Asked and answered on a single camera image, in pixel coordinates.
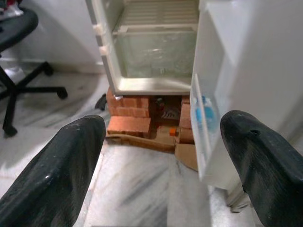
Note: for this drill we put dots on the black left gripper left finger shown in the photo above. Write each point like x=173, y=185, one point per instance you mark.
x=52, y=172

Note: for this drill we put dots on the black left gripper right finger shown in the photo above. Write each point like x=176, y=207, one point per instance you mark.
x=270, y=170

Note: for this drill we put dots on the silver fridge door with sticker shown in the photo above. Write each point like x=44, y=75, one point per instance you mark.
x=227, y=71

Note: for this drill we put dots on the white fridge body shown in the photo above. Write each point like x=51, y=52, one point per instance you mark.
x=106, y=59

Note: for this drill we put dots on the clear fridge crisper drawer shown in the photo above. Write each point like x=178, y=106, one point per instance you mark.
x=154, y=54

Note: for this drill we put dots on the clear bottle with blue label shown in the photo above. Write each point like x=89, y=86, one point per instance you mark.
x=204, y=116

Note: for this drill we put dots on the red clay brick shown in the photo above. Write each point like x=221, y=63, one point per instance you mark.
x=131, y=112
x=187, y=136
x=129, y=125
x=135, y=102
x=185, y=116
x=114, y=98

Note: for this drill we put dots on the small orange block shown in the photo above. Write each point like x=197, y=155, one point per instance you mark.
x=173, y=132

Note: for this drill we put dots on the black office swivel chair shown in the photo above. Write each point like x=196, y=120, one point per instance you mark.
x=14, y=30

